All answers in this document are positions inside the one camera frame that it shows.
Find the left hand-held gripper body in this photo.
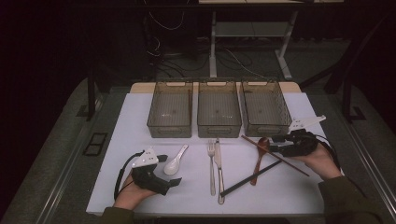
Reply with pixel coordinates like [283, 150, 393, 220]
[130, 147, 172, 196]

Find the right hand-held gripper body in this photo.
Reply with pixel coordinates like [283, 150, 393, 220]
[281, 115, 327, 158]

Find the brown wooden spoon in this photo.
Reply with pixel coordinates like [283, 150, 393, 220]
[250, 136, 271, 187]

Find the white ceramic spoon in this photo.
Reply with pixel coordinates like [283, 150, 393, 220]
[163, 144, 190, 175]

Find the brown wooden chopstick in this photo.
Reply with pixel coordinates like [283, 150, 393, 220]
[241, 134, 310, 177]

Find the smoky clear plastic bin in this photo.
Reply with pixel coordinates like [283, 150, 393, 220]
[241, 80, 293, 138]
[147, 81, 194, 139]
[196, 81, 243, 139]

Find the person's left hand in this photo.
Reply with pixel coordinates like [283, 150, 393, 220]
[113, 175, 157, 211]

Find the person's right hand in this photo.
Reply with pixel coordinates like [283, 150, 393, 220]
[292, 144, 344, 181]

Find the steel fork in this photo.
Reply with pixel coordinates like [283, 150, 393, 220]
[206, 139, 217, 197]

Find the steel table knife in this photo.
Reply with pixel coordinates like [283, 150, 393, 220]
[214, 138, 226, 205]

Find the white table cover sheet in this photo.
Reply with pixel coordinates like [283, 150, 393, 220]
[86, 92, 347, 217]

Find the black slanted metal stand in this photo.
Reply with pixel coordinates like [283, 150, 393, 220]
[299, 12, 393, 95]

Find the white metal desk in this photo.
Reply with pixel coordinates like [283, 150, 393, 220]
[198, 0, 345, 81]

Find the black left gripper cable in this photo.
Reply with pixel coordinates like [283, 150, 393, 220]
[113, 150, 146, 201]

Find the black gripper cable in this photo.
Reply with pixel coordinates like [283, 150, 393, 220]
[312, 133, 342, 172]
[113, 150, 146, 201]

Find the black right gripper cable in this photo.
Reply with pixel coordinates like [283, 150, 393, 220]
[312, 133, 342, 172]

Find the metal floor rail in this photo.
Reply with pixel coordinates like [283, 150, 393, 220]
[35, 92, 106, 224]
[340, 118, 396, 216]

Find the white floor cable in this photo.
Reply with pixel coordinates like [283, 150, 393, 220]
[223, 47, 269, 79]

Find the bundle of black floor cables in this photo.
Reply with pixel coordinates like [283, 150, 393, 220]
[144, 0, 281, 80]

